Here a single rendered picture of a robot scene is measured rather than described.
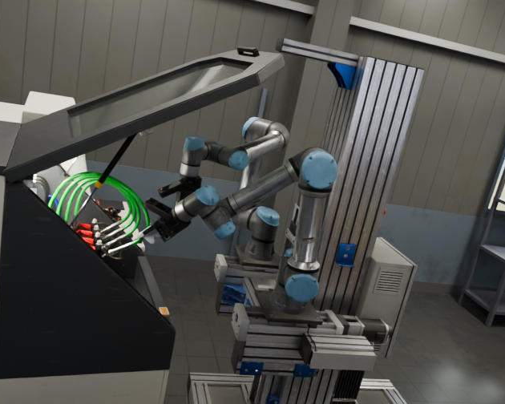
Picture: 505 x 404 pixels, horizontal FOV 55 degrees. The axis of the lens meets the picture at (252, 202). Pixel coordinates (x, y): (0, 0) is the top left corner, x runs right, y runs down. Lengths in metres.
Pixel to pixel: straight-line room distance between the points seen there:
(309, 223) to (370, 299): 0.66
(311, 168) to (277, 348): 0.77
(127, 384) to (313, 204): 0.92
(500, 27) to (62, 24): 3.84
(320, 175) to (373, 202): 0.52
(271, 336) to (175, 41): 2.83
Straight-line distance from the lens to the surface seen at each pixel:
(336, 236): 2.07
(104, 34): 4.20
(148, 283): 2.14
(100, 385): 1.90
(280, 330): 1.96
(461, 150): 5.27
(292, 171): 1.76
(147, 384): 1.94
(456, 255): 5.64
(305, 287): 1.74
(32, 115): 2.22
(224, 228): 1.68
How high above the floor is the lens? 1.90
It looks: 15 degrees down
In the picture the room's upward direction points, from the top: 12 degrees clockwise
